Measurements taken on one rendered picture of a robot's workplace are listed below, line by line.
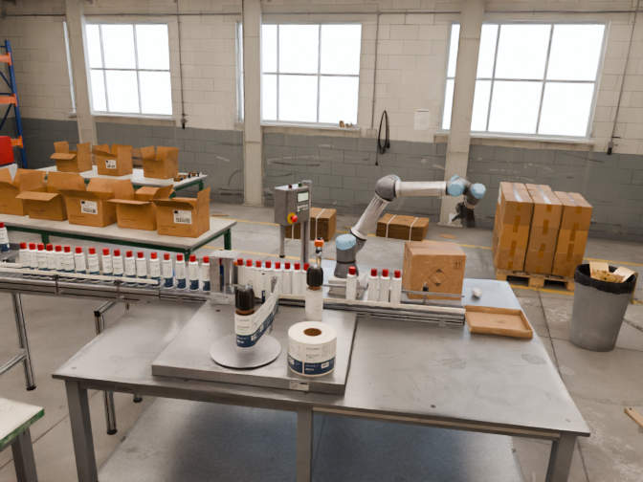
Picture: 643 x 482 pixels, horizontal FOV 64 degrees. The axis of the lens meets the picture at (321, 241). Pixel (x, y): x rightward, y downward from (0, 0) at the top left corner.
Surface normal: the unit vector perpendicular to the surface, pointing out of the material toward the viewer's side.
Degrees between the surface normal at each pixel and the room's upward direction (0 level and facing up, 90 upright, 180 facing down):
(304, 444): 90
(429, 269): 90
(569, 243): 90
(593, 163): 90
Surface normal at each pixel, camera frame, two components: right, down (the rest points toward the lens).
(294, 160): -0.29, 0.28
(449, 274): 0.02, 0.29
